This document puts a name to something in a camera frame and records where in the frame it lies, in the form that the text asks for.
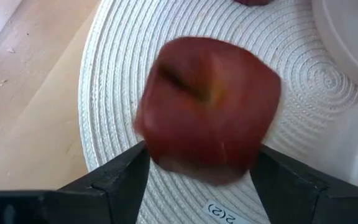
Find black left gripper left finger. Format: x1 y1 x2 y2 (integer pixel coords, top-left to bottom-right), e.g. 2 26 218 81
59 140 151 224

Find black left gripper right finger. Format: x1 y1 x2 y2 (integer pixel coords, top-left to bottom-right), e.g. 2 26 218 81
249 144 328 224

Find white ceramic bowl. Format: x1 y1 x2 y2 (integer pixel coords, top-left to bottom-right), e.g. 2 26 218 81
265 92 358 187

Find red apple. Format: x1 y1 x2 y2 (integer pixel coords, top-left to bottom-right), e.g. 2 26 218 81
134 36 282 186

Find beige round plate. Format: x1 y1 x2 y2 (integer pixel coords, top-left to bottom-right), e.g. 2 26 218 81
311 0 358 94

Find red faceted tumbler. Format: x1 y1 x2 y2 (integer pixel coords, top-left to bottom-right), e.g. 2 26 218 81
233 0 275 7

